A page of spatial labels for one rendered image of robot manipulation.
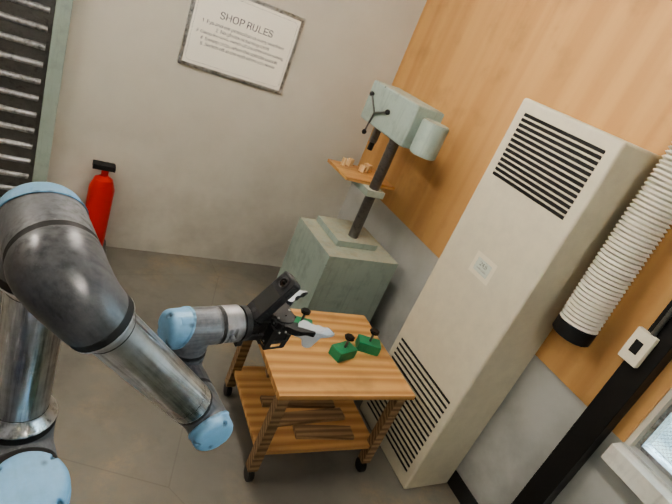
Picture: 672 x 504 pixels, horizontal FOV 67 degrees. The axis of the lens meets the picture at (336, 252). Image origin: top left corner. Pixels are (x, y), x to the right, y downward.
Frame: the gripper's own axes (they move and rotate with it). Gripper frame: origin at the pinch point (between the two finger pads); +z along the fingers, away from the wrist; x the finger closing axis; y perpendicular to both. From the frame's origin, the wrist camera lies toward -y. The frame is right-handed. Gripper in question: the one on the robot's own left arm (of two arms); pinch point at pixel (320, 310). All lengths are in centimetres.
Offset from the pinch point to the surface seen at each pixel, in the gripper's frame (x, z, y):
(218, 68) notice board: -214, 64, 24
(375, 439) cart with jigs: -11, 94, 102
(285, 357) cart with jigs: -45, 50, 77
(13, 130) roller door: -222, -30, 89
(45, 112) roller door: -218, -17, 73
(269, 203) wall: -194, 123, 100
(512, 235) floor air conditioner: -31, 116, -4
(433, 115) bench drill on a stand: -108, 126, -18
